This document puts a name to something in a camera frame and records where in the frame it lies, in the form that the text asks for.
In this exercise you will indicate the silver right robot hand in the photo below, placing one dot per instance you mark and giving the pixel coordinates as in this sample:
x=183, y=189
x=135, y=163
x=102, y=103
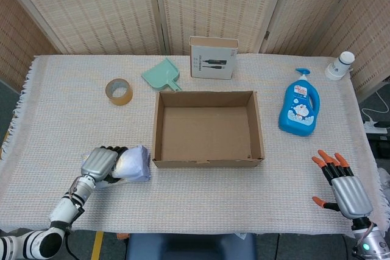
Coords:
x=350, y=194

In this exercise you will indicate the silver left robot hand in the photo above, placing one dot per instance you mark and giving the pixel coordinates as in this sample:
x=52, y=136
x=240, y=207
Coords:
x=97, y=164

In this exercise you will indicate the blue tissue pack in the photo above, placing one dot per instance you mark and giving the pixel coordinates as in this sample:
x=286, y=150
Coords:
x=135, y=162

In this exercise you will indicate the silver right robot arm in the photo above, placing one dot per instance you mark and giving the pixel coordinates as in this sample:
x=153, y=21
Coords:
x=367, y=238

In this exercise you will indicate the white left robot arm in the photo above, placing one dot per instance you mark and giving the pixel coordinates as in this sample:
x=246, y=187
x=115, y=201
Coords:
x=67, y=208

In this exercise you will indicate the open brown cardboard box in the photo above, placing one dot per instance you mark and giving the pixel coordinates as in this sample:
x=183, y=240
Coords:
x=207, y=129

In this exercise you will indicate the brown packing tape roll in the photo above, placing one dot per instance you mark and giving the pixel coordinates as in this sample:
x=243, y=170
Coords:
x=120, y=97

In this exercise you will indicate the white power strip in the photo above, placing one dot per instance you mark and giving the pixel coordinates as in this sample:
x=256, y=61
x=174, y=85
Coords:
x=374, y=127

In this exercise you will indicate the blue cartoon detergent bottle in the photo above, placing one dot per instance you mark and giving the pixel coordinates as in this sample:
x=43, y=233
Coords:
x=300, y=111

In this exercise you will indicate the beige woven tablecloth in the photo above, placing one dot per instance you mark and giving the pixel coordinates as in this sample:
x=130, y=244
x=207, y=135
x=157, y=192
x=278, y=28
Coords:
x=195, y=193

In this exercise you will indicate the mint green plastic dustpan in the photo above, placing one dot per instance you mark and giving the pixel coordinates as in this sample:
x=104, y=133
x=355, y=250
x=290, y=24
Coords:
x=160, y=74

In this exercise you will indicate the white paper cup stack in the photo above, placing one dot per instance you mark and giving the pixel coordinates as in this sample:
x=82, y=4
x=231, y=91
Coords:
x=338, y=66

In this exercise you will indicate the woven folding screen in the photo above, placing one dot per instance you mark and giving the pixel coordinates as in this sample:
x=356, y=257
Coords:
x=91, y=7

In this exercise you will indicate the brass screen hinge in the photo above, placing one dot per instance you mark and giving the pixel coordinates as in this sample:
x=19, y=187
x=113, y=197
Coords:
x=267, y=35

